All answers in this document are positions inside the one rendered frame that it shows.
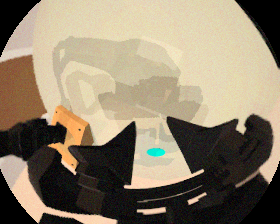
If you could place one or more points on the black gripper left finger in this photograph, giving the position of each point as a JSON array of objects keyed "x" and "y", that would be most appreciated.
[{"x": 117, "y": 154}]

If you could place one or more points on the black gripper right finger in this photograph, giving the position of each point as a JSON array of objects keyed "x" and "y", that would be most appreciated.
[{"x": 197, "y": 142}]

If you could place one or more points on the cyan circle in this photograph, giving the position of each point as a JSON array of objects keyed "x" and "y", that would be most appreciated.
[{"x": 156, "y": 152}]

